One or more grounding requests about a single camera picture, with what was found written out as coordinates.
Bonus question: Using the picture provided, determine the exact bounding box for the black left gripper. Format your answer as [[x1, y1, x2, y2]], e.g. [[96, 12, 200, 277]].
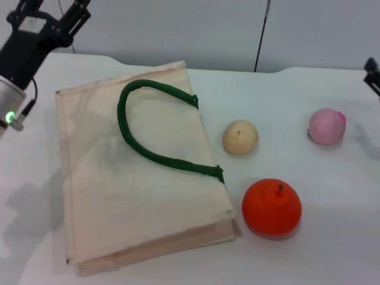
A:
[[0, 0, 91, 90]]

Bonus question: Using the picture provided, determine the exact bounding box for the white handbag with green handle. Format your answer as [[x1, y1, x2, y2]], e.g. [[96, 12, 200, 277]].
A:
[[55, 61, 238, 278]]

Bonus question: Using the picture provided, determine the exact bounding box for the pink toy peach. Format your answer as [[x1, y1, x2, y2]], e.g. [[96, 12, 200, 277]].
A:
[[306, 108, 347, 146]]

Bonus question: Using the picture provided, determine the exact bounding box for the thin black pole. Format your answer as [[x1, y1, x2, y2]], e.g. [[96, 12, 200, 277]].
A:
[[253, 0, 273, 73]]

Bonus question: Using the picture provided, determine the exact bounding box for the orange toy fruit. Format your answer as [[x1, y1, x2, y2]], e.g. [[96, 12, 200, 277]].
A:
[[242, 178, 303, 237]]

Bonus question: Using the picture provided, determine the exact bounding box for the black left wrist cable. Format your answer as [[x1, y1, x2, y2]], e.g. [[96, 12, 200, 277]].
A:
[[13, 77, 39, 131]]

